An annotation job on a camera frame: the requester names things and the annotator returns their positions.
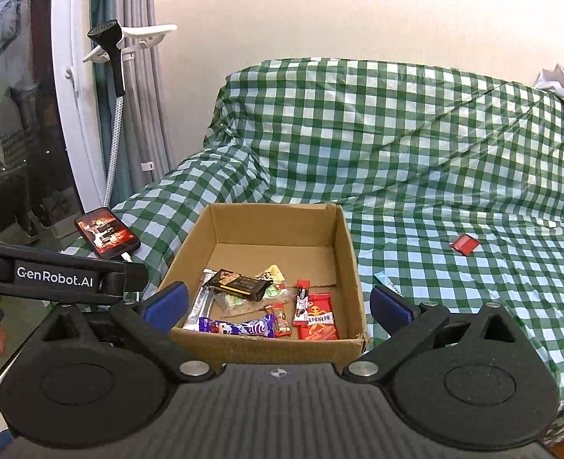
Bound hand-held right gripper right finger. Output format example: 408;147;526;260
341;284;526;383

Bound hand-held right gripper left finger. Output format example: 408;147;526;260
40;281;218;383

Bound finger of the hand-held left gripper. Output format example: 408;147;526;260
119;264;149;297

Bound long silver packet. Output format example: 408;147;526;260
183;268;221;332

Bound red spicy strip packet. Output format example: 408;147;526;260
297;293;341;341

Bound clear nougat packet green label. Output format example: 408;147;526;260
215;280;292;319

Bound purple wafer bar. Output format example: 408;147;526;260
198;313;277;339

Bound red black stick packet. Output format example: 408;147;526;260
291;280;311;327

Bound small red packet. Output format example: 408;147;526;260
450;233;481;254

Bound brown cardboard box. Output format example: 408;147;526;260
156;202;373;369

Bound small red candy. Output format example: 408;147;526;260
265;303;293;338

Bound light blue packet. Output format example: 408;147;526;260
376;270;403;297

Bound black smartphone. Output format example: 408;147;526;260
74;207;142;257

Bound teal curtain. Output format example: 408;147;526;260
91;0;134;202

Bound grey curtain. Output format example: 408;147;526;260
114;0;175;187

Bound green white checkered blanket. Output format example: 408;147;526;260
59;57;564;445

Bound white window frame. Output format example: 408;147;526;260
50;0;108;216

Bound white wall hook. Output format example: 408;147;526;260
82;24;177;64

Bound black steamer with braided hose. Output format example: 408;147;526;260
87;19;126;207

